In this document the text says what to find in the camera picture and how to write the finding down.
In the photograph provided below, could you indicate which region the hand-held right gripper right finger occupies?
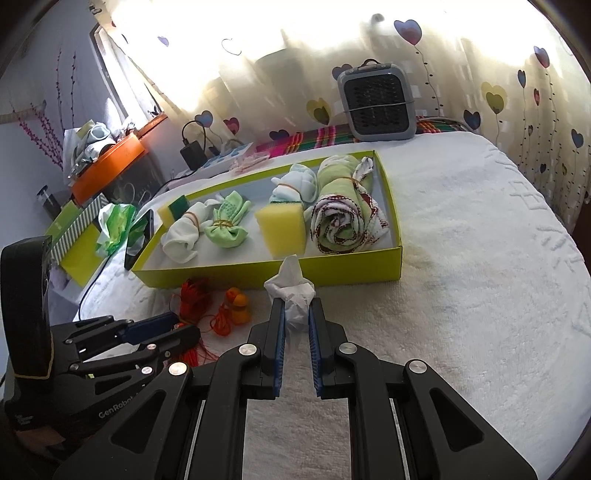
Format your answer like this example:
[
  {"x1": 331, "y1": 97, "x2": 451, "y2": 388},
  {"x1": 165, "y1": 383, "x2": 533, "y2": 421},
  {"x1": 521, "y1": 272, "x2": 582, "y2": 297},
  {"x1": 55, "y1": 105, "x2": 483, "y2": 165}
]
[{"x1": 308, "y1": 296, "x2": 539, "y2": 480}]

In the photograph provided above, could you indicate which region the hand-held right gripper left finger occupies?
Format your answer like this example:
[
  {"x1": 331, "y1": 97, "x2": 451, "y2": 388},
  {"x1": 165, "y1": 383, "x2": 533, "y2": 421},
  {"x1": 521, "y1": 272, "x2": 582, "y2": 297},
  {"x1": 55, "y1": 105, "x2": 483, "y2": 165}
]
[{"x1": 53, "y1": 298, "x2": 288, "y2": 480}]

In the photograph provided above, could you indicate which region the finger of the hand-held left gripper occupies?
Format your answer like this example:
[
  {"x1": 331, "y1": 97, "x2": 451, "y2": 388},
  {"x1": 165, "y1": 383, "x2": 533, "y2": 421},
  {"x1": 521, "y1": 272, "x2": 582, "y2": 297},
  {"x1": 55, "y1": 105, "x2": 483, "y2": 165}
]
[
  {"x1": 69, "y1": 324, "x2": 202, "y2": 381},
  {"x1": 50, "y1": 311, "x2": 181, "y2": 358}
]

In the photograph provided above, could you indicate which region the red thread tassel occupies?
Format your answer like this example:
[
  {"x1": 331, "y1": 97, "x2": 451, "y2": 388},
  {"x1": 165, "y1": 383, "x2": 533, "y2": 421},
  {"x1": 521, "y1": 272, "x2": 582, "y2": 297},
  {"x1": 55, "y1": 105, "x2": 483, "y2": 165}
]
[{"x1": 171, "y1": 277, "x2": 218, "y2": 365}]

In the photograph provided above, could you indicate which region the white cloth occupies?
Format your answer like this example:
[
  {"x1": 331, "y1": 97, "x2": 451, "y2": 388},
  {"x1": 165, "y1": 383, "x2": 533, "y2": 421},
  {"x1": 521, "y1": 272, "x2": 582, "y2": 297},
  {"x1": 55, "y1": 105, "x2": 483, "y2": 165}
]
[{"x1": 264, "y1": 255, "x2": 317, "y2": 333}]

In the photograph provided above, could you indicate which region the yellow-green cardboard box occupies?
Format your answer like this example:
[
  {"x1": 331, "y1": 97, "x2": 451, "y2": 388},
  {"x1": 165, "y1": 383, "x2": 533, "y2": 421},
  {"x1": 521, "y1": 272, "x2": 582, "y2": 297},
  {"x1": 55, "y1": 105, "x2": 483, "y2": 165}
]
[{"x1": 131, "y1": 148, "x2": 403, "y2": 289}]

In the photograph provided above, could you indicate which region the yellow sponge with green pad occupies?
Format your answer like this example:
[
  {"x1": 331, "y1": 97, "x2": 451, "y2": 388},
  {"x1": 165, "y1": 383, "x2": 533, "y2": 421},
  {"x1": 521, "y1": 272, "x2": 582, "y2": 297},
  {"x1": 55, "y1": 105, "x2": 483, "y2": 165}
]
[{"x1": 158, "y1": 196, "x2": 190, "y2": 227}]

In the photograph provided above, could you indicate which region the light green sock bundle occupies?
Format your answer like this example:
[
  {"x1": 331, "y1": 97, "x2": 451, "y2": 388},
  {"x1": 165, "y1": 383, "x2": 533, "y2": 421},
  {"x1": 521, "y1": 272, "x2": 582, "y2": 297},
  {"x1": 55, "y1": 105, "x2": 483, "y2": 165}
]
[{"x1": 203, "y1": 193, "x2": 254, "y2": 250}]

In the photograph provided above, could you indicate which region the large yellow sponge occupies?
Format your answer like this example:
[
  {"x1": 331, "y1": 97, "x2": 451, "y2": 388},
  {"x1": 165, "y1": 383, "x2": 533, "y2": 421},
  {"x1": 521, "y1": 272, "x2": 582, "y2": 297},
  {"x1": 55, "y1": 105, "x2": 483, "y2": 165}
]
[{"x1": 255, "y1": 202, "x2": 308, "y2": 258}]

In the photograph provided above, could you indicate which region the mint and white sock bundle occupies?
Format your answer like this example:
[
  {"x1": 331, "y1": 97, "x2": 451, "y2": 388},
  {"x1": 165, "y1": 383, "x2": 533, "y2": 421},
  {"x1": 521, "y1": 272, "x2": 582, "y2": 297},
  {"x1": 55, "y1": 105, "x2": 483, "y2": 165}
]
[{"x1": 269, "y1": 164, "x2": 319, "y2": 206}]

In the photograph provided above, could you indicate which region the green towel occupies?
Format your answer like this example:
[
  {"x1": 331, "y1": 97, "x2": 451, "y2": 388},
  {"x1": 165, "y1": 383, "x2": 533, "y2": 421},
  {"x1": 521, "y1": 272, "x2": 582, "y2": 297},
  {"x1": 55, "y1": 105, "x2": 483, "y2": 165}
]
[{"x1": 308, "y1": 154, "x2": 391, "y2": 256}]

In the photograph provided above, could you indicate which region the person's left hand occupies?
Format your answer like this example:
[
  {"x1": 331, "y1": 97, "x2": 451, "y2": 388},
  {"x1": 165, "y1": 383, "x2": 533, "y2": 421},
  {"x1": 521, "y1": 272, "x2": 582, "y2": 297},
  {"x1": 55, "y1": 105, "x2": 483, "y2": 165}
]
[{"x1": 16, "y1": 422, "x2": 70, "y2": 462}]

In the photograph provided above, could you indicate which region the orange duck toy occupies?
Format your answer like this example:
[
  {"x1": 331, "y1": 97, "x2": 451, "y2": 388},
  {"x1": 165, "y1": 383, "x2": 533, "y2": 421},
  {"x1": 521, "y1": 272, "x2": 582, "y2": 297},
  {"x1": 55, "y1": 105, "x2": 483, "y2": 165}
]
[{"x1": 225, "y1": 287, "x2": 252, "y2": 326}]

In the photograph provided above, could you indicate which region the yellow-green card box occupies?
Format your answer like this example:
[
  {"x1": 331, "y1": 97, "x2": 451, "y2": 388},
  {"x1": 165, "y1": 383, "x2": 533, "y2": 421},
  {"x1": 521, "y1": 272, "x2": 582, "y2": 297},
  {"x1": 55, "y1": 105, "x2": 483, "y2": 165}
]
[{"x1": 60, "y1": 226, "x2": 105, "y2": 288}]

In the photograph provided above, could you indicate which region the striped gift box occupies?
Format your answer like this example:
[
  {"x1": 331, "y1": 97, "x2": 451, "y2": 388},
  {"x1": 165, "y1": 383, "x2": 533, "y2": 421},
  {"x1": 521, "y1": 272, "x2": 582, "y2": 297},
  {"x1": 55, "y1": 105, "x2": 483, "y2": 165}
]
[{"x1": 48, "y1": 193, "x2": 109, "y2": 264}]

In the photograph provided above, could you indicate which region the black smartphone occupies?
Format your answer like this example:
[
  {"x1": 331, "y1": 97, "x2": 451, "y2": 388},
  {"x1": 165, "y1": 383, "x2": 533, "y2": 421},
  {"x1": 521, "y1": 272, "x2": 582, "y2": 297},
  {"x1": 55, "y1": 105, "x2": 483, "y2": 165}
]
[{"x1": 124, "y1": 209, "x2": 155, "y2": 271}]

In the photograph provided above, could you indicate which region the dark jar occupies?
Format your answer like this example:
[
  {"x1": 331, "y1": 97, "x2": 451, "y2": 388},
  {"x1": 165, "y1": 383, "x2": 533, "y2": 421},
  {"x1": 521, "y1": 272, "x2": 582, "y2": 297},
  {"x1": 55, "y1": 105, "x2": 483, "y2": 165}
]
[{"x1": 36, "y1": 185, "x2": 61, "y2": 220}]

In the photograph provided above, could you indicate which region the green plastic bag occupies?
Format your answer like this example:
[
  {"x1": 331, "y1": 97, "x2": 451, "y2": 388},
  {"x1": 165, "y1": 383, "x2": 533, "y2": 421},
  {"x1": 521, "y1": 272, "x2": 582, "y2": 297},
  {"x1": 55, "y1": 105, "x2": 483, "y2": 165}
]
[{"x1": 95, "y1": 203, "x2": 138, "y2": 259}]

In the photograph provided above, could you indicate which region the dark glass tank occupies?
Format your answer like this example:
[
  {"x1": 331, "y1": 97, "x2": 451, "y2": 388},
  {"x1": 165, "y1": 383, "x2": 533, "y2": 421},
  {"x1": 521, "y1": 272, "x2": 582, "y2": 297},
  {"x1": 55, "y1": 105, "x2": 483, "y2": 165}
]
[{"x1": 85, "y1": 150, "x2": 168, "y2": 208}]

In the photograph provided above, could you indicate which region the orange tray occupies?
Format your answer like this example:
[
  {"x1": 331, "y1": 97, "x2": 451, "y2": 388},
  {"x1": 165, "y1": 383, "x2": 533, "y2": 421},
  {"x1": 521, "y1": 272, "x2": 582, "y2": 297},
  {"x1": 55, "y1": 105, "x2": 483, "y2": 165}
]
[{"x1": 70, "y1": 113, "x2": 169, "y2": 204}]

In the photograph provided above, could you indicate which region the black charger adapter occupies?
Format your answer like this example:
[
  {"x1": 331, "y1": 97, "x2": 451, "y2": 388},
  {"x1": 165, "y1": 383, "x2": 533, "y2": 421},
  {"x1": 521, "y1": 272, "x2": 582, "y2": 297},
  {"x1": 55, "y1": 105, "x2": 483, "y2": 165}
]
[{"x1": 179, "y1": 120, "x2": 208, "y2": 169}]

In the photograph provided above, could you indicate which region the white teal shoe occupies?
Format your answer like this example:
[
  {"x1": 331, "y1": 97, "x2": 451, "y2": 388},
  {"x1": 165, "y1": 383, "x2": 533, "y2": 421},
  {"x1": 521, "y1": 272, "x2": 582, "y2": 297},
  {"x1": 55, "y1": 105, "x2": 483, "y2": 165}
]
[{"x1": 76, "y1": 121, "x2": 114, "y2": 160}]

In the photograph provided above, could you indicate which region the pink packet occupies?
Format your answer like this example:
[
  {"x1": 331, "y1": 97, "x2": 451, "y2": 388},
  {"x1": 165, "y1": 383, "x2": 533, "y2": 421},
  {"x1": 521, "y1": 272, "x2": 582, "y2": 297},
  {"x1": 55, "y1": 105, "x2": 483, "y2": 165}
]
[{"x1": 229, "y1": 154, "x2": 271, "y2": 175}]

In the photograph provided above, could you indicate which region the white blue power strip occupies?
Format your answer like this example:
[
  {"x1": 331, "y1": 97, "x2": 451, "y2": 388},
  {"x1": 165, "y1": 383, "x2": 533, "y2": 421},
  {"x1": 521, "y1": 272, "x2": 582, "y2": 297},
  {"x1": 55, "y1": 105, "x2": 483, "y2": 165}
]
[{"x1": 203, "y1": 142, "x2": 257, "y2": 176}]

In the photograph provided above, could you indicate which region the plaid cloth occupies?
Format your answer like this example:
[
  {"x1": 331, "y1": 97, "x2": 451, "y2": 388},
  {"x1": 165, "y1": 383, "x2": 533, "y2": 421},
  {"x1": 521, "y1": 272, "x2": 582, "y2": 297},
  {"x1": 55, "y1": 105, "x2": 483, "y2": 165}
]
[{"x1": 255, "y1": 117, "x2": 467, "y2": 155}]

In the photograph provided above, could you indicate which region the grey mini fan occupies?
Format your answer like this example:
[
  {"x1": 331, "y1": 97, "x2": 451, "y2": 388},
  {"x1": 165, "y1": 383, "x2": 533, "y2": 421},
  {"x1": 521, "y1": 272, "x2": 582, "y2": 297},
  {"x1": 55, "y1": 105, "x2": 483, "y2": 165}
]
[{"x1": 336, "y1": 59, "x2": 416, "y2": 141}]

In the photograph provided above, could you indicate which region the heart print curtain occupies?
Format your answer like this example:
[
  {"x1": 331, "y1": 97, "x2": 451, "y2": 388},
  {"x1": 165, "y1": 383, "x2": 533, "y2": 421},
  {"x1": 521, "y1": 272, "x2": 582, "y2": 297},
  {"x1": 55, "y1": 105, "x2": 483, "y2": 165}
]
[{"x1": 111, "y1": 0, "x2": 591, "y2": 232}]

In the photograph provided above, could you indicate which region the orange cord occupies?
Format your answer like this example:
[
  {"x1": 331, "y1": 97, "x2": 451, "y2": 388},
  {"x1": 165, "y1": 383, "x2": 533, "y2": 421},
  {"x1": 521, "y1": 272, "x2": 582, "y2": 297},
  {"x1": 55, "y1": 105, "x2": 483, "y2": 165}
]
[{"x1": 210, "y1": 307, "x2": 236, "y2": 337}]

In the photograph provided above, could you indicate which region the black phone cable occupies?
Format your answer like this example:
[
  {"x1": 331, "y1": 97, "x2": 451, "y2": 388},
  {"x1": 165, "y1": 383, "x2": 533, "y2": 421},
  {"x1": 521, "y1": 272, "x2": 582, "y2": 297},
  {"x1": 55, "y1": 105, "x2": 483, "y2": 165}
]
[{"x1": 76, "y1": 251, "x2": 127, "y2": 321}]

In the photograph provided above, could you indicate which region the window frame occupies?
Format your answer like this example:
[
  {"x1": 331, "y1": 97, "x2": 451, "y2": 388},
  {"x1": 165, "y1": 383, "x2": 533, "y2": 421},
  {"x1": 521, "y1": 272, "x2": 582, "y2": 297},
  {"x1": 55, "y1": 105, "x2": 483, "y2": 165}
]
[{"x1": 90, "y1": 21, "x2": 162, "y2": 121}]

